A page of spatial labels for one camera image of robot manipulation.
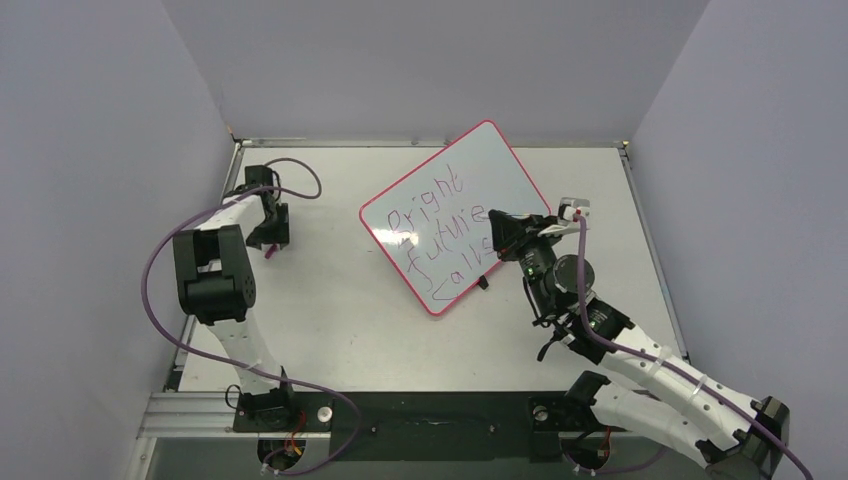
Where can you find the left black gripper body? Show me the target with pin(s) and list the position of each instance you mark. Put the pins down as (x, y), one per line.
(273, 231)

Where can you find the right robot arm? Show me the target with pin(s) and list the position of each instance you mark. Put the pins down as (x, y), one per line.
(729, 434)

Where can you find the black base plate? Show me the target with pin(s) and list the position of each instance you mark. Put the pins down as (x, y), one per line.
(355, 443)

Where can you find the aluminium front rail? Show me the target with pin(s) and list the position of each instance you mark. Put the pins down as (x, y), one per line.
(207, 415)

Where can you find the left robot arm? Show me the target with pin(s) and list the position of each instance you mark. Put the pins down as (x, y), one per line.
(216, 285)

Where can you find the purple marker cap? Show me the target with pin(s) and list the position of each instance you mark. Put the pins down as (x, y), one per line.
(270, 251)

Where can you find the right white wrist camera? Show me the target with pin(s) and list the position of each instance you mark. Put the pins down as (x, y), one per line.
(565, 221)

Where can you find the pink-framed whiteboard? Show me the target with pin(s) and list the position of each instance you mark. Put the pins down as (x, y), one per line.
(432, 224)

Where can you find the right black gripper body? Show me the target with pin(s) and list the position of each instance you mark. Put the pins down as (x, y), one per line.
(525, 237)

